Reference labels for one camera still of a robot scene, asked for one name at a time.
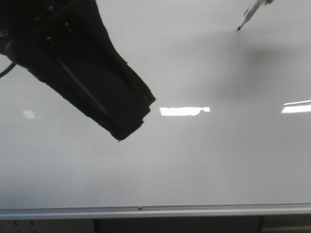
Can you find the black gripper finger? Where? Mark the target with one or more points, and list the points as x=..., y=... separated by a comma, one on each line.
x=76, y=42
x=20, y=42

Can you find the white whiteboard with aluminium frame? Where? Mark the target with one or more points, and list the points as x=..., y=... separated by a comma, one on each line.
x=228, y=135

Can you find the black white whiteboard marker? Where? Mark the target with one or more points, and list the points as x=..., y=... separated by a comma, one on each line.
x=251, y=10

